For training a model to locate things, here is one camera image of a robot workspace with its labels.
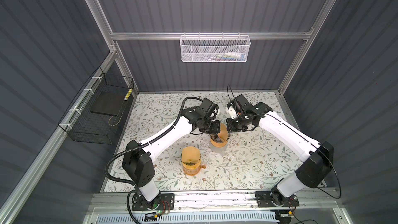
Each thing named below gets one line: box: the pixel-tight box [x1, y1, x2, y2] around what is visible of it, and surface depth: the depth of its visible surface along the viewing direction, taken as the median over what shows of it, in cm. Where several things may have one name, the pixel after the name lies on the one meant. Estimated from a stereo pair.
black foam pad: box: [90, 91, 129, 117], surface depth 79 cm
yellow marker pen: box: [123, 87, 133, 101], surface depth 85 cm
